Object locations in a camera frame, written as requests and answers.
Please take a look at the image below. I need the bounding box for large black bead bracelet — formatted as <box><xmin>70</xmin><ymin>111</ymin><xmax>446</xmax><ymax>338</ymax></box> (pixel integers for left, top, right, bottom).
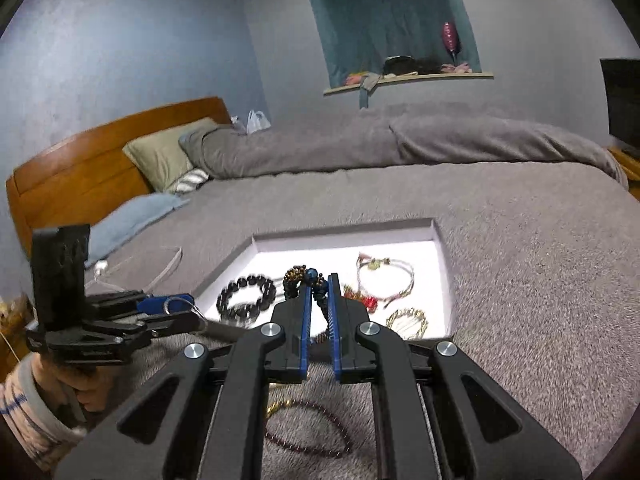
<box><xmin>216</xmin><ymin>275</ymin><xmax>277</xmax><ymax>323</ymax></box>

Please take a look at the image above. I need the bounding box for olive green pillow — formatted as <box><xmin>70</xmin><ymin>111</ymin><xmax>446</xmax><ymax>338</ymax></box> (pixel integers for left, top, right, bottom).
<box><xmin>122</xmin><ymin>117</ymin><xmax>221</xmax><ymax>193</ymax></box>

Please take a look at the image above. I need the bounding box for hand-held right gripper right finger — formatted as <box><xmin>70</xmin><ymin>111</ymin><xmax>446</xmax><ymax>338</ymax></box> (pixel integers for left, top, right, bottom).
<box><xmin>327</xmin><ymin>272</ymin><xmax>583</xmax><ymax>480</ymax></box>

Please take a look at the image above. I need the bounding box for grey duvet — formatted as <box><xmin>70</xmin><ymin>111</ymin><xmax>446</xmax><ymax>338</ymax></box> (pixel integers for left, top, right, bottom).
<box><xmin>179</xmin><ymin>105</ymin><xmax>628</xmax><ymax>188</ymax></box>

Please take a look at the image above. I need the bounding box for wooden windowsill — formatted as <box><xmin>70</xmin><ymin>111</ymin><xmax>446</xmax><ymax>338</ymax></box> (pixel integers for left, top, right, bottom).
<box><xmin>322</xmin><ymin>71</ymin><xmax>495</xmax><ymax>96</ymax></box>

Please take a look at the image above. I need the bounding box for red tassel bracelet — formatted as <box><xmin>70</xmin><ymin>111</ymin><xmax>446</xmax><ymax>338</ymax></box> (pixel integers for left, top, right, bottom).
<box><xmin>342</xmin><ymin>285</ymin><xmax>384</xmax><ymax>314</ymax></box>

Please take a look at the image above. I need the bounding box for light blue cloth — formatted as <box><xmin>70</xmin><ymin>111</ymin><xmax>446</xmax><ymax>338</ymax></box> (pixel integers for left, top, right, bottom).
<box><xmin>85</xmin><ymin>192</ymin><xmax>191</xmax><ymax>268</ymax></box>

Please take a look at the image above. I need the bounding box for grey bed cover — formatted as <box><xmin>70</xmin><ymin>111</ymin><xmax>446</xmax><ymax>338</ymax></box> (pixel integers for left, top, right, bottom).
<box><xmin>85</xmin><ymin>160</ymin><xmax>640</xmax><ymax>477</ymax></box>

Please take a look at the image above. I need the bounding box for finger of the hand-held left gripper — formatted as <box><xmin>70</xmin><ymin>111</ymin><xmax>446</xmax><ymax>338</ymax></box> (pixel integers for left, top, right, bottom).
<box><xmin>117</xmin><ymin>310</ymin><xmax>210</xmax><ymax>342</ymax></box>
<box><xmin>87</xmin><ymin>290</ymin><xmax>197</xmax><ymax>317</ymax></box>

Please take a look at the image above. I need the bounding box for teal curtain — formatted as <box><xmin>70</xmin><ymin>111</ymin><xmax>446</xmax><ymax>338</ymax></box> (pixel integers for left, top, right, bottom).
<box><xmin>320</xmin><ymin>0</ymin><xmax>463</xmax><ymax>86</ymax></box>

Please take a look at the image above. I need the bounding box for wooden screen stand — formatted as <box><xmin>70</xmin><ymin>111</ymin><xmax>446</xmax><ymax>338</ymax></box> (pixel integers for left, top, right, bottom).
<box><xmin>607</xmin><ymin>146</ymin><xmax>640</xmax><ymax>183</ymax></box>

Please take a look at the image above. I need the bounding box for person's left hand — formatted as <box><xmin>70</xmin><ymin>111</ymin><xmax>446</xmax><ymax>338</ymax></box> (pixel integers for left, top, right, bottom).
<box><xmin>50</xmin><ymin>360</ymin><xmax>117</xmax><ymax>427</ymax></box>

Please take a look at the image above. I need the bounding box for black cloth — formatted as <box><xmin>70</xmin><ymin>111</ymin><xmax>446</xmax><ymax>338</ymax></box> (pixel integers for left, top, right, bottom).
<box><xmin>382</xmin><ymin>55</ymin><xmax>443</xmax><ymax>77</ymax></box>

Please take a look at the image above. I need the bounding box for silver metal bangle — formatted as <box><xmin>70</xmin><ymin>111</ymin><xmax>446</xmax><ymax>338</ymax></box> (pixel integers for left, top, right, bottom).
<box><xmin>165</xmin><ymin>296</ymin><xmax>209</xmax><ymax>334</ymax></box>

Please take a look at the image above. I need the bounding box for shallow grey cardboard box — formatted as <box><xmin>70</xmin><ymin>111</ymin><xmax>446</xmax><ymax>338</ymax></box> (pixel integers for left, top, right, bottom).
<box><xmin>192</xmin><ymin>217</ymin><xmax>457</xmax><ymax>343</ymax></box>

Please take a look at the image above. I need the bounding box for gold beaded bracelet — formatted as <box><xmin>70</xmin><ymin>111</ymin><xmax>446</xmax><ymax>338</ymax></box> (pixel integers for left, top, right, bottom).
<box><xmin>384</xmin><ymin>307</ymin><xmax>429</xmax><ymax>340</ymax></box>

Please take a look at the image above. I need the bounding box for pale cord bracelet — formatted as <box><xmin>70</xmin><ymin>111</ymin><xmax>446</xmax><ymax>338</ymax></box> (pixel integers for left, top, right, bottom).
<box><xmin>356</xmin><ymin>252</ymin><xmax>416</xmax><ymax>306</ymax></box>

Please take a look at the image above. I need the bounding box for dark red bead bracelet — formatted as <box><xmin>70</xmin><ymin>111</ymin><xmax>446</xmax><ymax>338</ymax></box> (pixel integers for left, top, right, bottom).
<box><xmin>264</xmin><ymin>395</ymin><xmax>354</xmax><ymax>460</ymax></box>

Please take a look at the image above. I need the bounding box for blue beaded bracelet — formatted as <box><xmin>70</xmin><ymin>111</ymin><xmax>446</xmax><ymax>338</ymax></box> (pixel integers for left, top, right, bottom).
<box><xmin>282</xmin><ymin>265</ymin><xmax>337</xmax><ymax>346</ymax></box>

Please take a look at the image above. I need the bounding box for grey hanging cloth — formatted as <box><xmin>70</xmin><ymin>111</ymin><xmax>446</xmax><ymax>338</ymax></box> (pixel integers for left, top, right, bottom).
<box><xmin>357</xmin><ymin>74</ymin><xmax>382</xmax><ymax>110</ymax></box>

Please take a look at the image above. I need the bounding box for wooden headboard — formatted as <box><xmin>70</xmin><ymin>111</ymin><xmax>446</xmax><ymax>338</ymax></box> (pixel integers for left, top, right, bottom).
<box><xmin>6</xmin><ymin>96</ymin><xmax>233</xmax><ymax>261</ymax></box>

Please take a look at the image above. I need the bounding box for white plastic bag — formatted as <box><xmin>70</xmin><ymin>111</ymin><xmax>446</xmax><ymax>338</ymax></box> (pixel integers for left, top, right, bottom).
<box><xmin>245</xmin><ymin>109</ymin><xmax>272</xmax><ymax>135</ymax></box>

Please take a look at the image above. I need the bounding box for striped pillow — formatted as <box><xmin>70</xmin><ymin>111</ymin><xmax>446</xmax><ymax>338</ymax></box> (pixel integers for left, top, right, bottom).
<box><xmin>167</xmin><ymin>167</ymin><xmax>211</xmax><ymax>195</ymax></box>

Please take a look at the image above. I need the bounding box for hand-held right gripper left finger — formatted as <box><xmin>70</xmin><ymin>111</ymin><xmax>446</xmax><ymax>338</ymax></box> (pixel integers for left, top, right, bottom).
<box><xmin>52</xmin><ymin>287</ymin><xmax>313</xmax><ymax>480</ymax></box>

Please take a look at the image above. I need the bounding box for white cable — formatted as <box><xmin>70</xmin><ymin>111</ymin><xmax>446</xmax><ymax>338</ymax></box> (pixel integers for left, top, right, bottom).
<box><xmin>85</xmin><ymin>246</ymin><xmax>184</xmax><ymax>292</ymax></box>

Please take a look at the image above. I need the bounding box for black flat screen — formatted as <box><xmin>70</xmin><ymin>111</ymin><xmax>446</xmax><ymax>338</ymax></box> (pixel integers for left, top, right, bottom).
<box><xmin>600</xmin><ymin>58</ymin><xmax>640</xmax><ymax>150</ymax></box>

